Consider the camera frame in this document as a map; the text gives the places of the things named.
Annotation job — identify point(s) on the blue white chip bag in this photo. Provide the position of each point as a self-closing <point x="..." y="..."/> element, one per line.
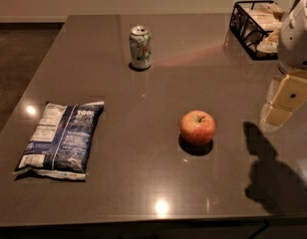
<point x="60" y="145"/>

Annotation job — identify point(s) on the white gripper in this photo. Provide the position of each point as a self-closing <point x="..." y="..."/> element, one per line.
<point x="295" y="47"/>

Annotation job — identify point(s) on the black wire basket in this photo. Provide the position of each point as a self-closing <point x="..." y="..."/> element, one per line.
<point x="239" y="21"/>

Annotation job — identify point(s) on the snack packets in basket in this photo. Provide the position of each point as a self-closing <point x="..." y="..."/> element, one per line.
<point x="262" y="33"/>

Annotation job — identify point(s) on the green white 7up can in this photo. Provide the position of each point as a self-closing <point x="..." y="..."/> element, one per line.
<point x="140" y="47"/>

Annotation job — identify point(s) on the red apple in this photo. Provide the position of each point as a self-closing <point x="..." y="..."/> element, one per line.
<point x="197" y="128"/>

